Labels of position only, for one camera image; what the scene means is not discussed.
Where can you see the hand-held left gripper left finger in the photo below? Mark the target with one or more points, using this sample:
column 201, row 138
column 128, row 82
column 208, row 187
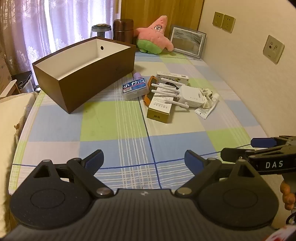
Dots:
column 93, row 160

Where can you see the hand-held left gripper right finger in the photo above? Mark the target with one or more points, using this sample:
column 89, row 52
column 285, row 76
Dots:
column 192, row 160

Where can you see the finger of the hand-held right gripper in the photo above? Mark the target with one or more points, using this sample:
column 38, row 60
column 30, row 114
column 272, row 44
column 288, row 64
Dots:
column 231, row 154
column 262, row 141

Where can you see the brown cardboard box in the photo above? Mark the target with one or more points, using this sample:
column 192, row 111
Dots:
column 92, row 83

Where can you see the long white box green print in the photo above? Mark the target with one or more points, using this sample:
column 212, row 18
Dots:
column 175, row 76

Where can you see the clear case with blue label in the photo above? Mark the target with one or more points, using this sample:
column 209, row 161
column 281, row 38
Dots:
column 135, row 86

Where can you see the purple tube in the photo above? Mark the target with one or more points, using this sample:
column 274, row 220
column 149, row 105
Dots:
column 137, row 75

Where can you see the person's right hand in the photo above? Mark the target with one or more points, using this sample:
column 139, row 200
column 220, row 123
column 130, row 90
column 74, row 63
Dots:
column 288, row 197

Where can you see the checkered bed sheet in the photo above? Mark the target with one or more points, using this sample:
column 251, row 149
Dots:
column 115, row 129

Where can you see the white and yellow box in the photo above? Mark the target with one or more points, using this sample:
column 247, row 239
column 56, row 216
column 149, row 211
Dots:
column 157, row 111

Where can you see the white router with antennas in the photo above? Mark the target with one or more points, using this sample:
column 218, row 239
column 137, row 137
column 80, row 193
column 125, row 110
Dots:
column 189, row 97

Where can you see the red and white cloth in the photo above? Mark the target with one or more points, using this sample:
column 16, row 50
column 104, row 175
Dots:
column 284, row 234

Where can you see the orange case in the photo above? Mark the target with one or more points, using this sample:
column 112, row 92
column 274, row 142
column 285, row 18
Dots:
column 152, row 81

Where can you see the cream pillow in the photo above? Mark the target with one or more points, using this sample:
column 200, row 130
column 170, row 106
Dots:
column 11, row 111

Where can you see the black bin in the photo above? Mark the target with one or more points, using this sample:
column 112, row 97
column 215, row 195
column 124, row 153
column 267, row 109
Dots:
column 24, row 81

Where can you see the cardboard carton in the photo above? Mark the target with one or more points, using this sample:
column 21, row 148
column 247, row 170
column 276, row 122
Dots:
column 4, row 74

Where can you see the pink star plush toy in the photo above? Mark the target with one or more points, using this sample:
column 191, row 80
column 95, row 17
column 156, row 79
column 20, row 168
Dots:
column 155, row 34

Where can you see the brown metal canister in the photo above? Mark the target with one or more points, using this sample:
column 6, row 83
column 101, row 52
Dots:
column 122, row 32

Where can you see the glass jar with grey lid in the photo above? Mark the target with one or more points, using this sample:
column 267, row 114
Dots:
column 100, row 29

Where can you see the pale purple curtain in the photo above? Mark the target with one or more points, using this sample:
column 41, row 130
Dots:
column 34, row 27

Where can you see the wooden wardrobe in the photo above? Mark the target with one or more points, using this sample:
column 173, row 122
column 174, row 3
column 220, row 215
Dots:
column 175, row 11

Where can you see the white wall socket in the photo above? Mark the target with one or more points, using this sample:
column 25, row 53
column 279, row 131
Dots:
column 273, row 49

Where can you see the grey picture frame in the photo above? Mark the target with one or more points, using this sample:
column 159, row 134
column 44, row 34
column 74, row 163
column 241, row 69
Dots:
column 187, row 40

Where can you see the gold wall socket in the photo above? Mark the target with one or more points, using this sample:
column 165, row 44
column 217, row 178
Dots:
column 228, row 22
column 217, row 19

